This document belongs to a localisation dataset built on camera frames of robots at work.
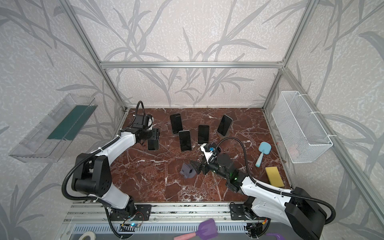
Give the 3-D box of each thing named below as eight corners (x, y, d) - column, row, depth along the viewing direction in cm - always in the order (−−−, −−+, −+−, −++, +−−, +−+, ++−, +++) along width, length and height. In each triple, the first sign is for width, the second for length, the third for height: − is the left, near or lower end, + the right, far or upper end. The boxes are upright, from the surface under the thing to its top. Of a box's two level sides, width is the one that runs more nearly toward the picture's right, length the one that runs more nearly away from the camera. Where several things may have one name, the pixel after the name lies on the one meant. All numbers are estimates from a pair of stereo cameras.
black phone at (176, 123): (174, 135, 107) (170, 121, 95) (173, 129, 110) (169, 115, 98) (183, 133, 108) (181, 119, 96) (182, 127, 111) (180, 113, 99)
